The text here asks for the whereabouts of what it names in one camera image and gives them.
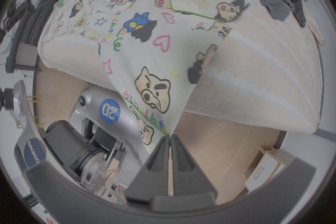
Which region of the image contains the white printed pyjama top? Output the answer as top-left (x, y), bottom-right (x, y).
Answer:
top-left (43, 0), bottom-right (250, 156)

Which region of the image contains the white wooden bedside table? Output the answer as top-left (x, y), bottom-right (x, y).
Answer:
top-left (241, 146), bottom-right (287, 191)

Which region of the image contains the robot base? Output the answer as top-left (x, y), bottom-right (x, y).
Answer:
top-left (45, 84), bottom-right (158, 205)

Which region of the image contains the black garment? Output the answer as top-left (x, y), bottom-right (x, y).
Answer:
top-left (278, 0), bottom-right (308, 28)

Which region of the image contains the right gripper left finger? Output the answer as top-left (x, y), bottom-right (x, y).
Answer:
top-left (125, 135), bottom-right (171, 204)

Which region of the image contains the pale pink pillow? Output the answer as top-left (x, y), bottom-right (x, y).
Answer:
top-left (306, 12), bottom-right (326, 46)

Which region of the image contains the black padded furniture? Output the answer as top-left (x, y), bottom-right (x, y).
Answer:
top-left (0, 0), bottom-right (73, 74)

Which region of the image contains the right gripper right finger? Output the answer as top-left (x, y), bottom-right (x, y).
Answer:
top-left (171, 134), bottom-right (218, 205)

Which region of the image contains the bed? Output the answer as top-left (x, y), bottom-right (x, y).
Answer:
top-left (37, 0), bottom-right (326, 136)

